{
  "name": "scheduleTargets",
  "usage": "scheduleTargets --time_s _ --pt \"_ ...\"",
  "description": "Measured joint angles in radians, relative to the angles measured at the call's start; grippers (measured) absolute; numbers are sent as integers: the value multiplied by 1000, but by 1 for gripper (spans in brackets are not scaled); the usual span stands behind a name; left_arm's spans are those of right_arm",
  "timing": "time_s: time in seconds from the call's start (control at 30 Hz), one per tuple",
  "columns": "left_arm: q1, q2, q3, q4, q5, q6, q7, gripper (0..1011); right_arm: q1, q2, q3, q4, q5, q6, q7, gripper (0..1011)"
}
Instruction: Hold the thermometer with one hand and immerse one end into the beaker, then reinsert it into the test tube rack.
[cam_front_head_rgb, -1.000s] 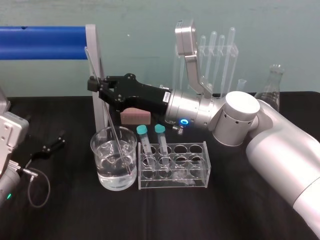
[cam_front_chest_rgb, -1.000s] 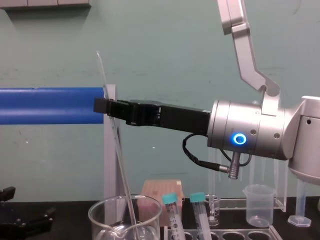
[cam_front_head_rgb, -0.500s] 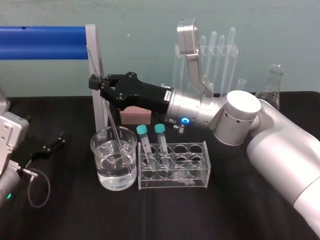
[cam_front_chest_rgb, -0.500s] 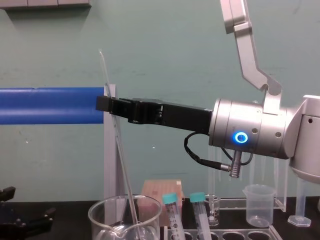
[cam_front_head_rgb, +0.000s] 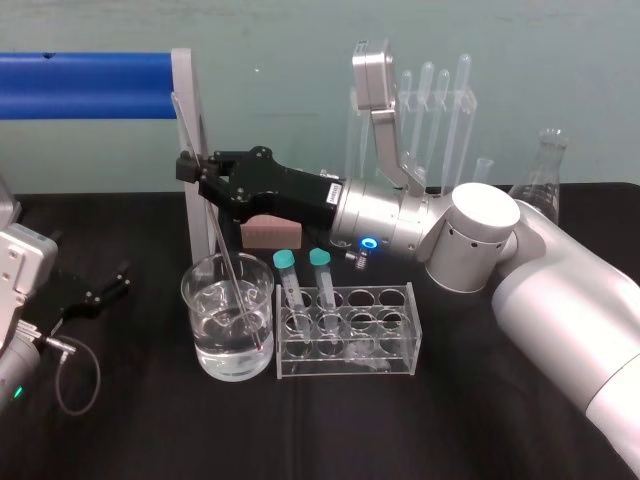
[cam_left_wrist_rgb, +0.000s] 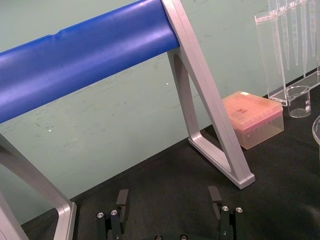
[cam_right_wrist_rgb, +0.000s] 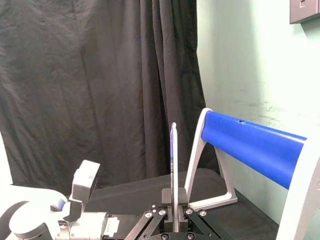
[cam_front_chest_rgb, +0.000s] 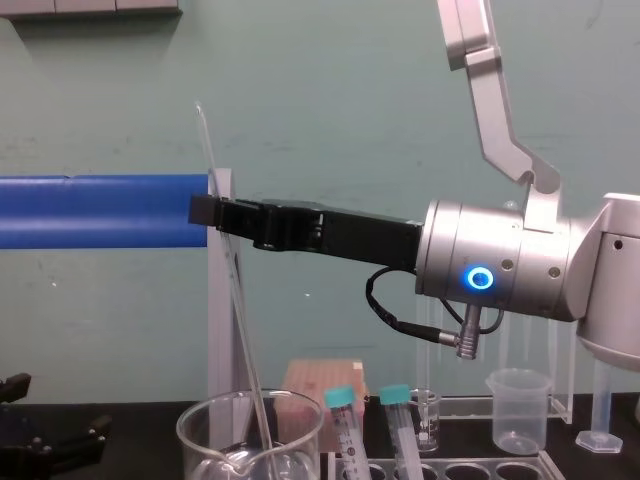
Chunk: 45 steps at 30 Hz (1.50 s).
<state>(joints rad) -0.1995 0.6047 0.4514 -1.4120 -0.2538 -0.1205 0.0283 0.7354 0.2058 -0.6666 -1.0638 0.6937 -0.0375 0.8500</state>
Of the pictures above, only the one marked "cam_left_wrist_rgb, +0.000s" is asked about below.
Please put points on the clear acrylic pipette rack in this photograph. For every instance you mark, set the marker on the clear acrylic pipette rack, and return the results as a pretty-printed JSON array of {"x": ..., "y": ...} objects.
[{"x": 287, "y": 45}]

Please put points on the black table cloth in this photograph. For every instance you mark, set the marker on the black table cloth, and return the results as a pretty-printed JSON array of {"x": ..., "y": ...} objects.
[{"x": 225, "y": 195}]

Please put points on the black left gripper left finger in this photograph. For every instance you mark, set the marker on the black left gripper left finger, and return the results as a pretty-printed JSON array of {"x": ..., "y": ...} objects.
[{"x": 115, "y": 222}]

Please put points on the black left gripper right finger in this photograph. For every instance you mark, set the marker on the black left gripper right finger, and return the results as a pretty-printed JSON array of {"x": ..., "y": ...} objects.
[{"x": 227, "y": 221}]

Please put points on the orange translucent pipette tip box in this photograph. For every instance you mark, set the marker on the orange translucent pipette tip box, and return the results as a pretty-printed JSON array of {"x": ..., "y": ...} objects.
[{"x": 255, "y": 117}]

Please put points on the grey stand with blue roll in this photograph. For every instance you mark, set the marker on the grey stand with blue roll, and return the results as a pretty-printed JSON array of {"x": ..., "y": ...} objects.
[{"x": 82, "y": 62}]

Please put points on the small clear glass beaker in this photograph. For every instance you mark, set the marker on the small clear glass beaker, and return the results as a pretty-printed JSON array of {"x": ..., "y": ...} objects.
[{"x": 298, "y": 101}]

